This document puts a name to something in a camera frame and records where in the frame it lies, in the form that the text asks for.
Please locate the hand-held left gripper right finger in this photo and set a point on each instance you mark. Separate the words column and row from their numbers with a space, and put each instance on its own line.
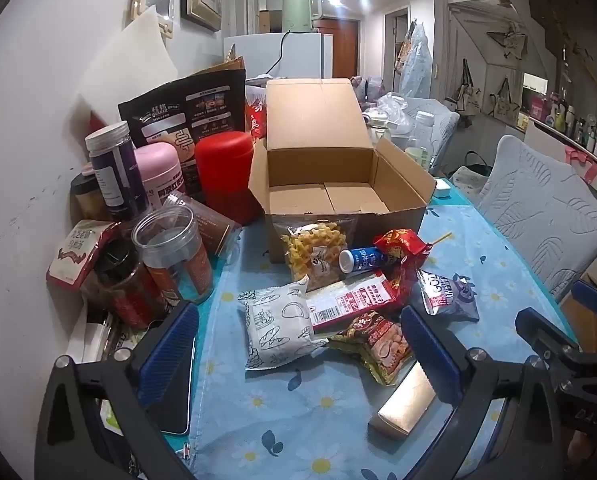
column 431, row 355

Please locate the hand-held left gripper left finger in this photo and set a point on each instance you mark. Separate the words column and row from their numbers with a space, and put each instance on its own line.
column 171, row 347

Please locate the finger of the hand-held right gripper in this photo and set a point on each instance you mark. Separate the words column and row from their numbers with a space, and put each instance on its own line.
column 543, row 332
column 595, row 299

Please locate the gold and red peanut packet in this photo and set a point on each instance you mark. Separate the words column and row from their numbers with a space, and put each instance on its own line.
column 378, row 347

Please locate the white and purple snack packet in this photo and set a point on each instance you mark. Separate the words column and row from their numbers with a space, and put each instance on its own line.
column 443, row 295

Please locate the long red and white packet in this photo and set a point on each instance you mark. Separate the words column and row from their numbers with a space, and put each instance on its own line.
column 346, row 305

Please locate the white bread-print packet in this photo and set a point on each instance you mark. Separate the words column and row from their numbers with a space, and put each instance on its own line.
column 278, row 327

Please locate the red snack packet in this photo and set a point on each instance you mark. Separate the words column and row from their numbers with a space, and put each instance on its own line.
column 401, row 245

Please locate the blue tube with white cap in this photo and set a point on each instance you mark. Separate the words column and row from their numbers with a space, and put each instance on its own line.
column 363, row 260

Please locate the yellow lollipop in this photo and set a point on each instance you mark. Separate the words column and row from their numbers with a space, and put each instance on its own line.
column 443, row 238

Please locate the clear bag of yellow twists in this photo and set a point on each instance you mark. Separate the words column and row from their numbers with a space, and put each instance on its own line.
column 311, row 250

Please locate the brown cardboard box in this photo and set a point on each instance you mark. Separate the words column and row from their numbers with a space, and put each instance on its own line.
column 308, row 125

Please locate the gold rectangular bar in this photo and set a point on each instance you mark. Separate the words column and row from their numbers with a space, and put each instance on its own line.
column 406, row 407

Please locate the smartphone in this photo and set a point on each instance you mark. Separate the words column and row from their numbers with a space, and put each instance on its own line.
column 181, row 410

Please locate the dark jar with red label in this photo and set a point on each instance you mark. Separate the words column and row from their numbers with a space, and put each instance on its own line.
column 128, row 295

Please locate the clear jar with orange label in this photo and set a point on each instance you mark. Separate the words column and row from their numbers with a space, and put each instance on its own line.
column 178, row 260

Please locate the chair with grey leaf cover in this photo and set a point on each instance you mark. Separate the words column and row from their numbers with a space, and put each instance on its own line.
column 543, row 210

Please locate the clear jar with brown label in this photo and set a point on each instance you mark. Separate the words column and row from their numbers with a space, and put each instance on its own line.
column 213, row 225

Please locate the blue floral tablecloth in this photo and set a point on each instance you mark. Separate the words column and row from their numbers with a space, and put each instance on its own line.
column 288, row 410

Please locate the red and white pouch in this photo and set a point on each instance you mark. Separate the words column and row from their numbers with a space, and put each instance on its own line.
column 73, row 255

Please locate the pink ribbon bow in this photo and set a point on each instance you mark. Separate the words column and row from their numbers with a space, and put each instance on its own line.
column 575, row 154

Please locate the small white box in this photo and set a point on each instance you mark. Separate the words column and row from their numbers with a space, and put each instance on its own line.
column 441, row 190

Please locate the brown jar with black lid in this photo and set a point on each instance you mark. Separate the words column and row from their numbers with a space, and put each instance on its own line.
column 86, row 200

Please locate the pink canister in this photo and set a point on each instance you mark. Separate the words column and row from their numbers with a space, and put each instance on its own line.
column 161, row 175

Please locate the row of bottles on shelf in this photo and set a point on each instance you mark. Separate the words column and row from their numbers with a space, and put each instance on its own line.
column 573, row 120

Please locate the red canister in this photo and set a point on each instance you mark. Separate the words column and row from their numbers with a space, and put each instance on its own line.
column 226, row 175

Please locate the black handbag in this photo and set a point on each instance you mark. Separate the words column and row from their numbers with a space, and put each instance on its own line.
column 473, row 164

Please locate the jar with purple label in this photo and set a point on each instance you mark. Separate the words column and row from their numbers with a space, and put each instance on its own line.
column 116, row 170

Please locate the pink box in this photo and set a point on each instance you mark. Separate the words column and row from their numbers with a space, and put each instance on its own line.
column 538, row 107

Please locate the clear plastic bottle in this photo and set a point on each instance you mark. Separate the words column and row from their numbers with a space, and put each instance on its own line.
column 421, row 145

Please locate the hanging tote bag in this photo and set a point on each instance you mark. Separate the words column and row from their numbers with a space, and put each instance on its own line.
column 503, row 100
column 466, row 95

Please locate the large black snack bag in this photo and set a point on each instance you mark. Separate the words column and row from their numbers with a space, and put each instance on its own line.
column 198, row 105

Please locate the white foam board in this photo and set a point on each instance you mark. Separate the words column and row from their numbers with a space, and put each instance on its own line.
column 128, row 60

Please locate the hanging plastic bag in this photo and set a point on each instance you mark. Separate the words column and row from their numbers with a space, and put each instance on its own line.
column 418, row 60

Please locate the white fridge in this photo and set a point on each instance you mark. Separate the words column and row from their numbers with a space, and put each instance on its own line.
column 298, row 55

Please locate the brown door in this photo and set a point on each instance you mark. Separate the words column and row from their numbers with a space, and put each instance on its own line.
column 346, row 45

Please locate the green electric kettle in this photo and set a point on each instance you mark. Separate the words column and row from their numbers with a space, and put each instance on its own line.
column 298, row 10

